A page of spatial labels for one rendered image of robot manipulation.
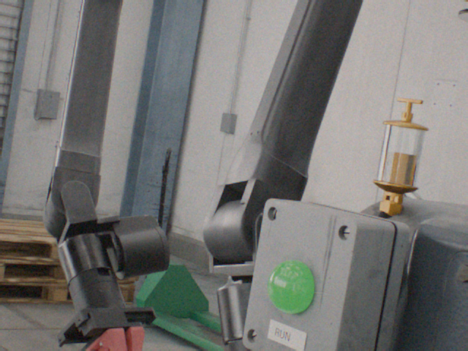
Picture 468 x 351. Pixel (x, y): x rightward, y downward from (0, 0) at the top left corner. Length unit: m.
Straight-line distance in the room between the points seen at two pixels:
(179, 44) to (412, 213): 8.59
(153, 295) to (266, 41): 3.25
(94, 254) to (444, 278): 0.65
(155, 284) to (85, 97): 5.00
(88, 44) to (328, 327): 0.82
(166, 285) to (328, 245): 5.73
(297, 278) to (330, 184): 7.26
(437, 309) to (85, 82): 0.79
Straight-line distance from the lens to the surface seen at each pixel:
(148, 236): 1.13
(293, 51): 0.89
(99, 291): 1.08
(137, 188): 9.50
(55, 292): 6.36
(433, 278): 0.53
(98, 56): 1.26
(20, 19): 8.72
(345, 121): 7.74
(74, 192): 1.13
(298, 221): 0.53
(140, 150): 9.47
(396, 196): 0.59
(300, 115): 0.87
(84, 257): 1.10
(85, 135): 1.19
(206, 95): 9.16
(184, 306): 6.32
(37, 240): 6.20
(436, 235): 0.53
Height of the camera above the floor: 1.37
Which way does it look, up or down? 3 degrees down
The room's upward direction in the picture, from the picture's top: 9 degrees clockwise
